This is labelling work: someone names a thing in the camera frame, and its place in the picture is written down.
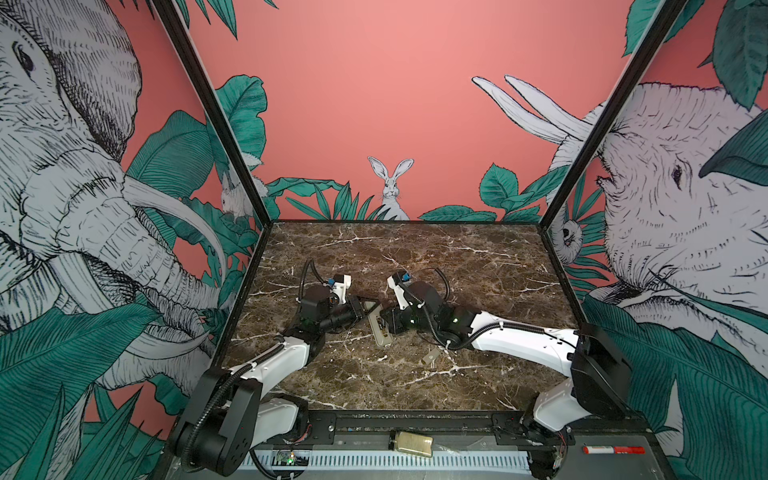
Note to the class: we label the brass metal box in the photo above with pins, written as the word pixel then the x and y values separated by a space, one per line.
pixel 412 444

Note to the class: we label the white slotted cable duct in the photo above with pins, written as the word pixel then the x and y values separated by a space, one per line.
pixel 513 462

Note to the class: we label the white remote control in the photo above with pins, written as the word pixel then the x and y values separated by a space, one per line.
pixel 381 335

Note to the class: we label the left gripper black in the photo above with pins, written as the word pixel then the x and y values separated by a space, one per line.
pixel 353 306

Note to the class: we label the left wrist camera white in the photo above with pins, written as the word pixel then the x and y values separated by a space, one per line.
pixel 339 285

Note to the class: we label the black mounting rail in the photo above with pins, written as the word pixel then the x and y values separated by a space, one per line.
pixel 328 426

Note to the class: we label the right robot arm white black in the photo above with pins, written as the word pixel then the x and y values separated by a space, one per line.
pixel 597 373

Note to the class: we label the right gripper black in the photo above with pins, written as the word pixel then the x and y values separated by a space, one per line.
pixel 395 322

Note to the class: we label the remote battery cover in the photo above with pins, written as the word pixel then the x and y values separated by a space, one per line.
pixel 432 356

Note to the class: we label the red white marker pen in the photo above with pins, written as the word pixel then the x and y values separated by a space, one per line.
pixel 613 450

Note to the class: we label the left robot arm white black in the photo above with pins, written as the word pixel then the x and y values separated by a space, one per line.
pixel 227 414

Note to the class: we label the small circuit board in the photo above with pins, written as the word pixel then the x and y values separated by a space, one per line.
pixel 290 460

